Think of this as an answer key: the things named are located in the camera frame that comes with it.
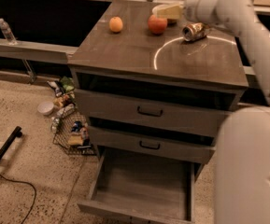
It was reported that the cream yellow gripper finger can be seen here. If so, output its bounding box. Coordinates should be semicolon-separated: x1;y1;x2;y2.
156;5;183;20

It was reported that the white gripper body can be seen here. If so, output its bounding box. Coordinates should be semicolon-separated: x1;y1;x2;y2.
183;0;201;22

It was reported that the red apple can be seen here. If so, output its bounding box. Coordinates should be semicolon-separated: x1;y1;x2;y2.
148;15;167;35

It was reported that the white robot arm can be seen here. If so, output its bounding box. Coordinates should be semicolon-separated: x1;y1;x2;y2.
182;0;270;224

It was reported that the white paper bowl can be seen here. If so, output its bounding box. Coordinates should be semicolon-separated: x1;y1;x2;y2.
152;5;178;24

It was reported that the small white bowl on floor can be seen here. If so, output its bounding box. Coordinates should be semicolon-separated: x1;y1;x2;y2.
37;102;54;116

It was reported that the crushed drink can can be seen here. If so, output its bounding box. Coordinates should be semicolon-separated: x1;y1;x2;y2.
182;22;211;42

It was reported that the orange fruit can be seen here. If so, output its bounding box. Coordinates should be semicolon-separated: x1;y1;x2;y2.
109;17;123;33

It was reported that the grey wooden drawer cabinet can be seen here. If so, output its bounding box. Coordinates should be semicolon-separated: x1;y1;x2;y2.
67;1;249;224

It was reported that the green snack bag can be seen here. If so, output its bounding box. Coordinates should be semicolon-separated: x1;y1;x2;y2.
60;77;75;92

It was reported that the blue snack packet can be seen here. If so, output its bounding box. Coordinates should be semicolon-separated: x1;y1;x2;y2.
71;120;83;133

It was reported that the clear plastic water bottle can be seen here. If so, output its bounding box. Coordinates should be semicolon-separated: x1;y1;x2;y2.
0;18;17;45

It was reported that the open bottom drawer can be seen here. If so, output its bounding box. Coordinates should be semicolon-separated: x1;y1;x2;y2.
78;148;194;224

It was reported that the black stand leg left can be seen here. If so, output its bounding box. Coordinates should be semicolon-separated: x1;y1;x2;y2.
0;126;22;160

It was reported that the top drawer with handle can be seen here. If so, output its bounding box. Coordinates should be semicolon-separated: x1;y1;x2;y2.
75;89;230;137

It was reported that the drawer with handle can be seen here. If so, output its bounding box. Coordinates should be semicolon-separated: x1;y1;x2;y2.
89;126;216;164
75;89;230;137

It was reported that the middle drawer with handle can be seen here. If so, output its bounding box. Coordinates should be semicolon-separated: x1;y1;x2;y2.
89;126;216;164

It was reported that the black wire basket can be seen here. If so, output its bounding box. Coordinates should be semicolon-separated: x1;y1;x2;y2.
52;111;96;156

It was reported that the black floor cable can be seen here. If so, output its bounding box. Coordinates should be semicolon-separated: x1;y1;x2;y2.
0;159;37;224

